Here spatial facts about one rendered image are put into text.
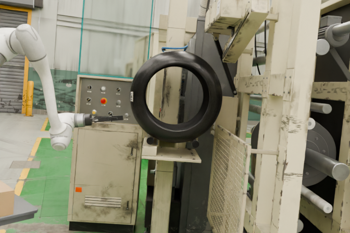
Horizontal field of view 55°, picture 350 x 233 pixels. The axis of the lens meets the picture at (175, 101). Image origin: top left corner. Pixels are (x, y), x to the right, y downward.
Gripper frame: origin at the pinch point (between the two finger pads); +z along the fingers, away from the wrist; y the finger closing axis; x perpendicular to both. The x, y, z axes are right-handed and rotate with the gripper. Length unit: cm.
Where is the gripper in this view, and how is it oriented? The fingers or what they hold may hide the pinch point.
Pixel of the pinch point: (117, 117)
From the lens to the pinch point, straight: 218.9
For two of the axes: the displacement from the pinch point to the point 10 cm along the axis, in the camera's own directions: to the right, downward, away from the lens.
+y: -0.5, -0.6, 10.0
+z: 10.0, -0.6, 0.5
